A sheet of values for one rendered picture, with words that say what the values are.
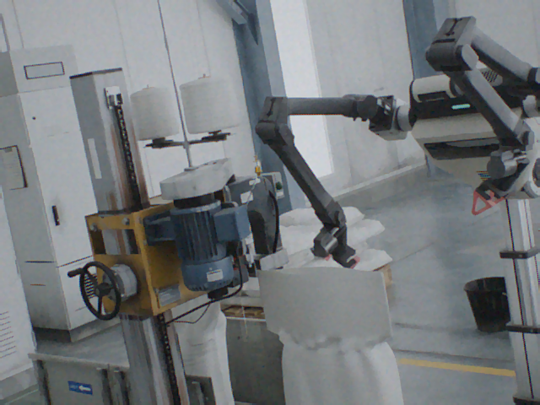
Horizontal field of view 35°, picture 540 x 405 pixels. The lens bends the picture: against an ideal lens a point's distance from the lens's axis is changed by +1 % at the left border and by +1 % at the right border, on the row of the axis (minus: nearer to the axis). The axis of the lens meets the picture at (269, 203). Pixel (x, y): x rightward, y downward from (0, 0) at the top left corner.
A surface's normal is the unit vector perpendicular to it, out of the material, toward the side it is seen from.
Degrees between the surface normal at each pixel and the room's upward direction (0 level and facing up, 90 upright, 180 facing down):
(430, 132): 40
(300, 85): 90
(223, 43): 90
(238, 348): 90
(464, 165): 130
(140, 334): 90
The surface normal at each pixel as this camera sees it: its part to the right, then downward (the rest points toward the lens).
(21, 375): 0.74, -0.04
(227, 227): -0.29, 0.18
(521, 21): -0.65, 0.22
